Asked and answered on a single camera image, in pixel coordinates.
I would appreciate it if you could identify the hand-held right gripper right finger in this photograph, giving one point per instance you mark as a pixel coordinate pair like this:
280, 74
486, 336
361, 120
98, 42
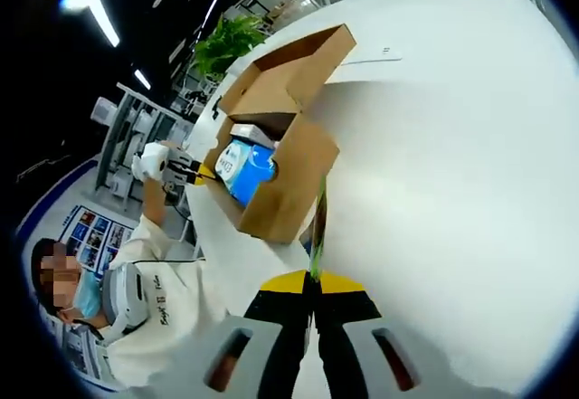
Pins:
348, 340

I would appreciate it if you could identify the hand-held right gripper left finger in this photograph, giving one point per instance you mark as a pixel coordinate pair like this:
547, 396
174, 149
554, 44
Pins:
271, 340

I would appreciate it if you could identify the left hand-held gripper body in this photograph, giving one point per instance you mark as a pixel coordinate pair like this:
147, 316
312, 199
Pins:
151, 161

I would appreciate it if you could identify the blue wipes pack soft item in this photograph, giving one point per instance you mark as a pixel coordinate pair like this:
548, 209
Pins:
249, 173

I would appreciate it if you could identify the brown cardboard shoe box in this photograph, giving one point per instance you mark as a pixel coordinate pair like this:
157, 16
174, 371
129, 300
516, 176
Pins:
289, 191

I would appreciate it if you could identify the thin green packet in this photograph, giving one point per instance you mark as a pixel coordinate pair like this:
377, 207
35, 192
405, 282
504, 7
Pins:
322, 227

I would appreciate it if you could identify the grey metal shelf rack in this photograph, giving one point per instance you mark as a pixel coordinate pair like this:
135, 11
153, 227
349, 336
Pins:
131, 136

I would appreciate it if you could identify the black clip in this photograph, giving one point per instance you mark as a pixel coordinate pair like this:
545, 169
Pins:
215, 106

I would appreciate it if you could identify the short ceiling light bar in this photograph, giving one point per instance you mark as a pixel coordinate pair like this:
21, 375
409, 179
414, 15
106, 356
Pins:
142, 78
101, 14

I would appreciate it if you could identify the person's white shirt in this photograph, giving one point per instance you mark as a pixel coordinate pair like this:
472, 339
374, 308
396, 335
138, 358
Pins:
181, 304

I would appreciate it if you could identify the green plant in white pot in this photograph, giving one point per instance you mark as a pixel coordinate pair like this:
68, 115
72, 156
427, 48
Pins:
226, 46

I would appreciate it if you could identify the white chest device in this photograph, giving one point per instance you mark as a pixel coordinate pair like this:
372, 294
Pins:
124, 297

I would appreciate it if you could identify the person's head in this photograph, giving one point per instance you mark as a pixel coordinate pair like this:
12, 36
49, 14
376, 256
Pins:
38, 249

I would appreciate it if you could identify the blue face mask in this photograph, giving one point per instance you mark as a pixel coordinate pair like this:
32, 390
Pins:
88, 297

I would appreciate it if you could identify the blue framed wall poster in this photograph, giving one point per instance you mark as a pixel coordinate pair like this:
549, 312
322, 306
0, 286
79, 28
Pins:
97, 236

